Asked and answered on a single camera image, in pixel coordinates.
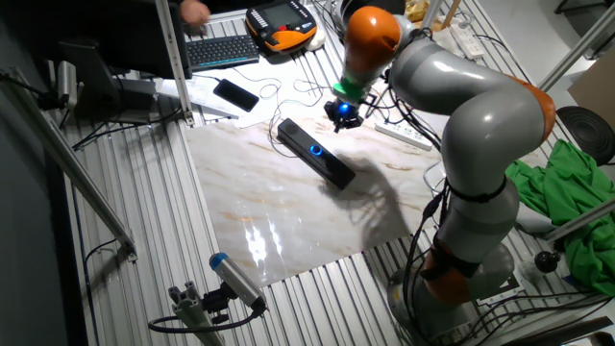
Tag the short slanted aluminium frame profile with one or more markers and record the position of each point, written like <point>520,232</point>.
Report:
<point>581,220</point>

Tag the white ball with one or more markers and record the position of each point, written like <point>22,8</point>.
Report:
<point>317,41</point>

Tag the person's right hand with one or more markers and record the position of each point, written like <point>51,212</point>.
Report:
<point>194,13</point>

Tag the black keyboard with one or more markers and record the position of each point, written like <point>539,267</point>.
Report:
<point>221,52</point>

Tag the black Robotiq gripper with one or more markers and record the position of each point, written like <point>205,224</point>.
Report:
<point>343,111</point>

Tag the thin diagonal aluminium frame profile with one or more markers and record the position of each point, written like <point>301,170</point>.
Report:
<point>572,57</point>

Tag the black smartphone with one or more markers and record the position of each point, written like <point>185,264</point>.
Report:
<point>235,95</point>

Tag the green cloth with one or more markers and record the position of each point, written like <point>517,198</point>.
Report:
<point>572,192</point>

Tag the upright aluminium frame profile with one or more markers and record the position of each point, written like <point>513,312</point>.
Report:
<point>174,62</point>

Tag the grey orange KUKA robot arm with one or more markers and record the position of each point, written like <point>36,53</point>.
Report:
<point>480,125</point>

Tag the printed white paper sheets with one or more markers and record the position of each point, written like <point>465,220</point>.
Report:
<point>202,93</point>

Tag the white framed black plate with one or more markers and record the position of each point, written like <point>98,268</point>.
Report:
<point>509,288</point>

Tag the white six-outlet power strip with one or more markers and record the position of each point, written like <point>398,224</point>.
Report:
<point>403,135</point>

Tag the long diagonal aluminium frame profile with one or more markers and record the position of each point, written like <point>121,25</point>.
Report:
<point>72,163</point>

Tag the pale grey cloth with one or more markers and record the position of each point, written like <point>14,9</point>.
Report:
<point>533,221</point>

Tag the marble pattern table mat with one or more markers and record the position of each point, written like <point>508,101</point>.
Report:
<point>269,192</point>

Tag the green wrist mount flange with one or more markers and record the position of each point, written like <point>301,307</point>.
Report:
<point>348,90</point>

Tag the black computer monitor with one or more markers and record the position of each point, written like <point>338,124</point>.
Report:
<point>134,38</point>

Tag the grey camera with blue end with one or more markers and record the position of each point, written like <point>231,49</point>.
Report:
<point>235,279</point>

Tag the brown cardboard box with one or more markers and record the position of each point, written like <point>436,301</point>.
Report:
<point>598,93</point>

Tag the silver aluminium post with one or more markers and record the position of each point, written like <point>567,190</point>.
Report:
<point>430,12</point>

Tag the black round woofer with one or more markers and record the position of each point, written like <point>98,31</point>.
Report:
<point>588,134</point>

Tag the orange black teach pendant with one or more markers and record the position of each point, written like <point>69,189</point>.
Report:
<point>281,24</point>

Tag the black round ball knob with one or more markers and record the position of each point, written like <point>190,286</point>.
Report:
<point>548,261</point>

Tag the black speaker bar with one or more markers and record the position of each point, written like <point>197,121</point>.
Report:
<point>331,168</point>

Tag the narrow white power strip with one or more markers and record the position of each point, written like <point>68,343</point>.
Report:
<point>467,42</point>

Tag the short aluminium profile stub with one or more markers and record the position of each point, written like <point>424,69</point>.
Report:
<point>192,312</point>

